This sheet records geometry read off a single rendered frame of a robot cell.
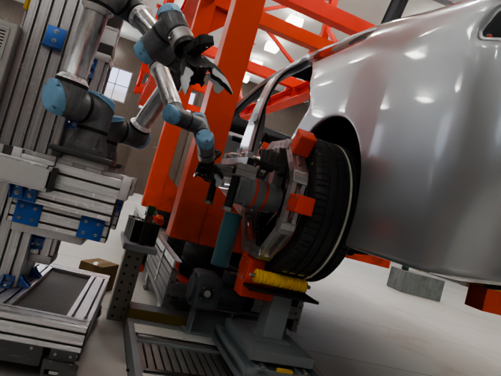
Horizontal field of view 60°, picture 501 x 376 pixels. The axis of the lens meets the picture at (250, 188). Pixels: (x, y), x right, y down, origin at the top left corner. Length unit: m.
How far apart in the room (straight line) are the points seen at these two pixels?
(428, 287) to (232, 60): 7.20
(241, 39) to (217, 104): 0.38
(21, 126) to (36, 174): 0.39
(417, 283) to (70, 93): 7.86
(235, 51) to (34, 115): 1.09
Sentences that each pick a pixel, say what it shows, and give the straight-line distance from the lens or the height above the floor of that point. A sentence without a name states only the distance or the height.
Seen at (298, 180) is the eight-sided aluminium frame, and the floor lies 0.94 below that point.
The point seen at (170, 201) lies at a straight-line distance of 4.27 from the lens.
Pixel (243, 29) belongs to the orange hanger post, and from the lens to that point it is 2.51.
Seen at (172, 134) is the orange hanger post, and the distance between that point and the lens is 4.27.
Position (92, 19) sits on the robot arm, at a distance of 1.72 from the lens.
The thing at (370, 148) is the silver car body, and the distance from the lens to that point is 1.76.
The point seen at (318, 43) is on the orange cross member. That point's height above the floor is 2.66.
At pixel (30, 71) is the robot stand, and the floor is 1.08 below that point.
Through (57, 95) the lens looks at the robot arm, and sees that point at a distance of 1.65.
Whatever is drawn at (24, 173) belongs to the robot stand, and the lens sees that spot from 1.64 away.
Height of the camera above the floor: 0.79
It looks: 2 degrees up
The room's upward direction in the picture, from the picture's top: 15 degrees clockwise
